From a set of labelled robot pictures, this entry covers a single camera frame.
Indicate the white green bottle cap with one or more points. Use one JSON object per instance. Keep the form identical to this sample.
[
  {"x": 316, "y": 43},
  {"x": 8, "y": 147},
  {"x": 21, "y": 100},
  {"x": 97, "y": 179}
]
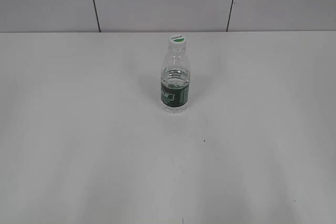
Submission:
[{"x": 177, "y": 40}]

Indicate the clear Cestbon water bottle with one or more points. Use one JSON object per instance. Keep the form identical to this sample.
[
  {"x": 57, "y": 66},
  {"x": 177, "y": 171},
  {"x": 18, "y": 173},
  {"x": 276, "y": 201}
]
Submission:
[{"x": 175, "y": 80}]

